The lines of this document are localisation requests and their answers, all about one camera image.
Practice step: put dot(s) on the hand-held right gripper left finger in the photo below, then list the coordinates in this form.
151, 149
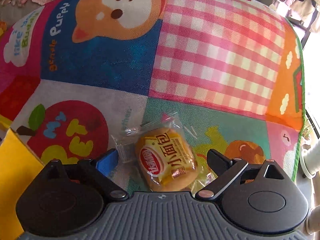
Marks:
108, 160

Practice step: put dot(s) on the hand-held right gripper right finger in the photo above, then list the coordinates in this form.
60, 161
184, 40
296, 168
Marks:
217, 163

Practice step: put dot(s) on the yellow small bread packet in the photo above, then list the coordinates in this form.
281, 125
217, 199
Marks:
162, 165

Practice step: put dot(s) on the yellow cardboard box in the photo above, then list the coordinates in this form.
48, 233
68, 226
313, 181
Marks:
15, 165

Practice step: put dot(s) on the colourful cartoon play mat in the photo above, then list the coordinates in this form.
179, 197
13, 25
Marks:
212, 55

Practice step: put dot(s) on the black metal rack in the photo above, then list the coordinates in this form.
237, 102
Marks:
303, 33

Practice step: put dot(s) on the hanging clothes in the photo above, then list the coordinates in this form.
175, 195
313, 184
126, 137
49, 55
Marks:
302, 0

